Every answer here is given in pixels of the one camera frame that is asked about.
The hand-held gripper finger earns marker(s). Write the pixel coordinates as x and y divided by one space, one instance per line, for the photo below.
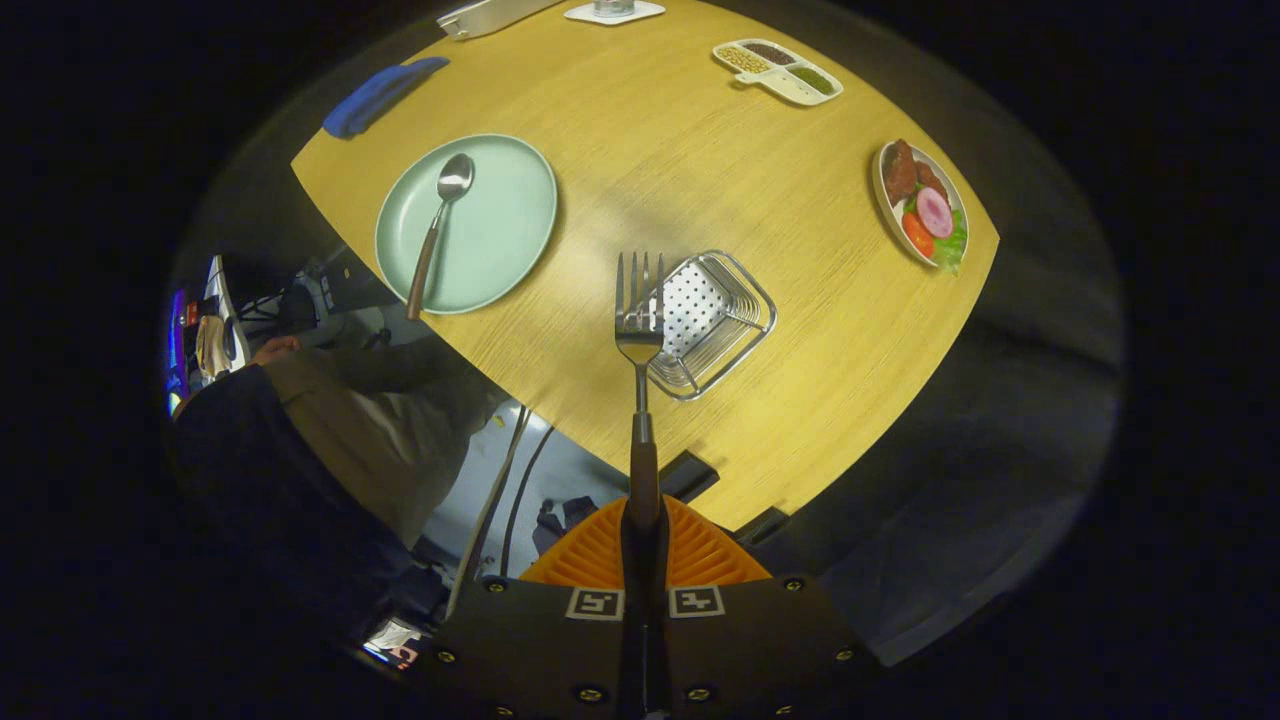
634 620
657 620

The smartphone with lit screen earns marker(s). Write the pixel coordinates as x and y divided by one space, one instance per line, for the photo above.
393 642

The person's khaki trousers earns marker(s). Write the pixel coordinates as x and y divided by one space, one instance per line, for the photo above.
390 440

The person's dark top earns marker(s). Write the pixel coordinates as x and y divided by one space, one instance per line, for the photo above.
270 480

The pale green round plate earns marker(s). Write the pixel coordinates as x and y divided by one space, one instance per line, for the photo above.
500 230

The dark equipment under table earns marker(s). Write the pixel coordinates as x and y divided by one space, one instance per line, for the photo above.
340 290

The red tomato slice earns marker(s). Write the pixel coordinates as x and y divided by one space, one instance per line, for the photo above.
918 235

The white oval food plate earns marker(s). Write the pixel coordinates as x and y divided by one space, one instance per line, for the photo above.
892 216

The green lettuce leaf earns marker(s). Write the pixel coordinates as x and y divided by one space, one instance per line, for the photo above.
952 245

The pink round ham slice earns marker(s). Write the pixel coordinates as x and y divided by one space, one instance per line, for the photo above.
935 212

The brown meat piece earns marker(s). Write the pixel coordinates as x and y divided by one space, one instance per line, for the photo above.
900 170
930 178

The lit computer monitor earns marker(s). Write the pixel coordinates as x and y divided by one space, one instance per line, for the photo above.
177 350

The white divided dish with beans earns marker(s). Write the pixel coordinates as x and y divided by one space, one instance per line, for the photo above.
790 83

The blue folded cloth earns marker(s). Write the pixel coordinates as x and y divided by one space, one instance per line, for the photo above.
375 98

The white square coaster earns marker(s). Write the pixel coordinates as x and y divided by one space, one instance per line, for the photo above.
645 13

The silver drink can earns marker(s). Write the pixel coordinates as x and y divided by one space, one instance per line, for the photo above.
613 7

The white toaster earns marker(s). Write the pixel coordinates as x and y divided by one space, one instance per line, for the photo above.
490 15

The black table bracket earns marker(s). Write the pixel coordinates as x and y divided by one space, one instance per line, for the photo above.
688 477
762 525

